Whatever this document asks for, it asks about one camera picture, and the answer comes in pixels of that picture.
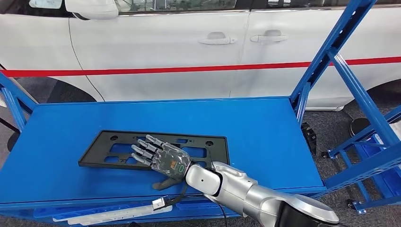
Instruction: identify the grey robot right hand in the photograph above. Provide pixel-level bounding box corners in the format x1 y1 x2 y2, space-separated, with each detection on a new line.
131 134 192 191

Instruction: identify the black plastic plate frame part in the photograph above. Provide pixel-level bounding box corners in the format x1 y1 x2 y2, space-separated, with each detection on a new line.
78 130 231 172

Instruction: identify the blue metal shelf rack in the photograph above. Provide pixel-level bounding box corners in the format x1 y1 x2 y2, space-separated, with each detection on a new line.
0 0 401 227
321 105 401 215

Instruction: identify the red barrier belt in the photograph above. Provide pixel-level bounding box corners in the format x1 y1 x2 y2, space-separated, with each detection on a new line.
0 56 401 78

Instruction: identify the white car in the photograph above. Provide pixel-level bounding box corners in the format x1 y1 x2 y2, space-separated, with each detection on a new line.
0 0 401 112

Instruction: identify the black round stanchion base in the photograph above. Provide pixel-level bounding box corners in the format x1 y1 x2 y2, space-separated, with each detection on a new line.
349 117 371 139

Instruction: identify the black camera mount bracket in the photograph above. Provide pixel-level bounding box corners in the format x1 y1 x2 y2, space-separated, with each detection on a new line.
163 183 189 208

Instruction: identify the thin black wire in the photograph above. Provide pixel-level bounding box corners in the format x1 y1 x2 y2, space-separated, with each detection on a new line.
209 149 218 171

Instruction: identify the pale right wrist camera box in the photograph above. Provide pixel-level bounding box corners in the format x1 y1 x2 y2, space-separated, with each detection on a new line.
152 196 166 211

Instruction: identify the black camera cable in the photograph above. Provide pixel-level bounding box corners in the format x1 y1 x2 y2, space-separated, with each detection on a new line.
175 193 228 227

